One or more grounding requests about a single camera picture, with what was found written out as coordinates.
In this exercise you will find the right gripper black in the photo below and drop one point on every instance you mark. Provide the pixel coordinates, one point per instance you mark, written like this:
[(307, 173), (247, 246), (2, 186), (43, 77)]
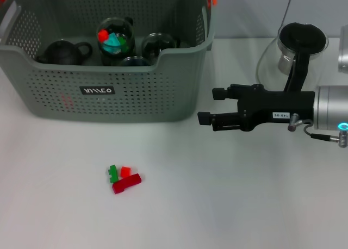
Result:
[(274, 106)]

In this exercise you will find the glass teacup black holder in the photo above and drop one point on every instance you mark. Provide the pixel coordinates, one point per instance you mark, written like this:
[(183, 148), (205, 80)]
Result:
[(115, 24), (108, 60), (124, 61), (157, 46)]

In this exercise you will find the green toy brick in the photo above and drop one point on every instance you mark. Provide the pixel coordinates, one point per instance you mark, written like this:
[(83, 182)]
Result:
[(112, 174), (124, 43)]

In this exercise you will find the small red toy cube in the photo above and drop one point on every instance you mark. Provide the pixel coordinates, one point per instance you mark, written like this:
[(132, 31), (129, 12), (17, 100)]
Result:
[(125, 171), (102, 36)]

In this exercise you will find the dark red curved brick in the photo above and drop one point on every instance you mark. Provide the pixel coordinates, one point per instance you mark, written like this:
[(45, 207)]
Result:
[(127, 183)]

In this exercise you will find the teal square toy plate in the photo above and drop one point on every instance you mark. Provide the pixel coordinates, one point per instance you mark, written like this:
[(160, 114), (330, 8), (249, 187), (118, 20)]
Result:
[(112, 45)]

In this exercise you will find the grey perforated plastic storage bin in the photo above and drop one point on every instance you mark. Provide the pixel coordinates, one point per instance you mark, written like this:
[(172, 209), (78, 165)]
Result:
[(163, 96)]

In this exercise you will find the dark clay teapot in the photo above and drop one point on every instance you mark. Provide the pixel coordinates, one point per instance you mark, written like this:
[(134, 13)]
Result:
[(62, 53)]

